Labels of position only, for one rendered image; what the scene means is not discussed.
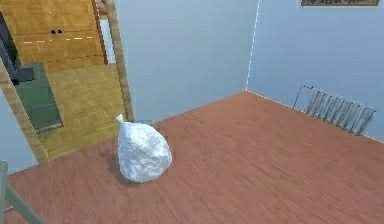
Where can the white tied garbage bag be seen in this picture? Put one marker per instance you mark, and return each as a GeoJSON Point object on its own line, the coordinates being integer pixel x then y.
{"type": "Point", "coordinates": [143, 155]}

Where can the green low cabinet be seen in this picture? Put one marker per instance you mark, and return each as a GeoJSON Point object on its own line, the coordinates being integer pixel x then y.
{"type": "Point", "coordinates": [38, 98]}

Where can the wooden cupboard with black knobs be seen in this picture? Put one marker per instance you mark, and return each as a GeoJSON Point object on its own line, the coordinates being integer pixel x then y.
{"type": "Point", "coordinates": [56, 33]}

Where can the black television set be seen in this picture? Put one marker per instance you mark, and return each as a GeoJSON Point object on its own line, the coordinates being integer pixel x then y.
{"type": "Point", "coordinates": [11, 56]}

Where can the framed wall picture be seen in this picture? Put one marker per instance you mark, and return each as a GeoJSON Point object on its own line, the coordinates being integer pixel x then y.
{"type": "Point", "coordinates": [340, 2]}

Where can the grey-green chair frame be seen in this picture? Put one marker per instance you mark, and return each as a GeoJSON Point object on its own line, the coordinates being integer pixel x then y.
{"type": "Point", "coordinates": [13, 201]}

